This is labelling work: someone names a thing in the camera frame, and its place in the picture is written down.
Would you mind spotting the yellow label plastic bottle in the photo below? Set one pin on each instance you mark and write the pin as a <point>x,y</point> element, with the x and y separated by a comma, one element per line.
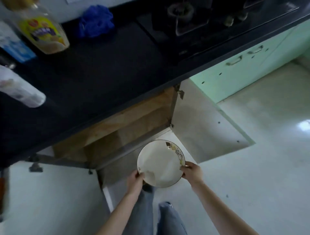
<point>41,29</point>

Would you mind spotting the person's left hand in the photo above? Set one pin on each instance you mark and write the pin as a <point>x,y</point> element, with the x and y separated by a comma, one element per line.
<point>133,179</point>

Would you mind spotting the black gas stove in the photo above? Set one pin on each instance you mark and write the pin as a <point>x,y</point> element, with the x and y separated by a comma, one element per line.
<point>208,21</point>

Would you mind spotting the person's left thumb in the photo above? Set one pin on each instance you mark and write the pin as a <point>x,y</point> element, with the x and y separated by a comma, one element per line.
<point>141,175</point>

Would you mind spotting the person's right hand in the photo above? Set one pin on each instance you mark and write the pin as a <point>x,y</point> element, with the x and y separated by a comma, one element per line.
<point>193,173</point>

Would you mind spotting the white floral rimmed plate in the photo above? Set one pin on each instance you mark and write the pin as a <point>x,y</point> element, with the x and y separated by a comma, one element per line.
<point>160,163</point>

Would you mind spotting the wooden cabinet interior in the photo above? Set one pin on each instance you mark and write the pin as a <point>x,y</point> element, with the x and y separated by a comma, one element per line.
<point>116,130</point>

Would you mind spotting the person's right thumb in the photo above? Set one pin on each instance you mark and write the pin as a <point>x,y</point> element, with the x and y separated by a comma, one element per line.
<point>185,174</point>

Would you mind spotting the blue white carton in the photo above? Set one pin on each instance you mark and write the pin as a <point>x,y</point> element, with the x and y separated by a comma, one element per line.
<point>14,43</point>

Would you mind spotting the green cabinet door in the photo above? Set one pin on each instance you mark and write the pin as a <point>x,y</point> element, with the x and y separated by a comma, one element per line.
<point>218,72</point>
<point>285,48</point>

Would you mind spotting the person's left forearm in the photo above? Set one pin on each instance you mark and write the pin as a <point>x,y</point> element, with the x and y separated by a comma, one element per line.
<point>116,213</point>

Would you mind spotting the open white cabinet door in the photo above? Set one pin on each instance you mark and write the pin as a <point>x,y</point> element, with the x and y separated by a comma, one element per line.
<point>203,121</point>
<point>53,198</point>

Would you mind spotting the person's right forearm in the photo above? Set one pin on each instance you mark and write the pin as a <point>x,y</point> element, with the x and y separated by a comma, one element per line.
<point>218,208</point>

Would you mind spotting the person's grey trousers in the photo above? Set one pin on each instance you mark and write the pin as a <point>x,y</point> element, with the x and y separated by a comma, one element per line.
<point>155,215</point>

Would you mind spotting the blue cloth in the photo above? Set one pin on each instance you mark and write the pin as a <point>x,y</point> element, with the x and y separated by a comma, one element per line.
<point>96,21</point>

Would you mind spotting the white plastic bag roll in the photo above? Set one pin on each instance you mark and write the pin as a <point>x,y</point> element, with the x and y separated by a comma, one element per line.
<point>19,87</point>

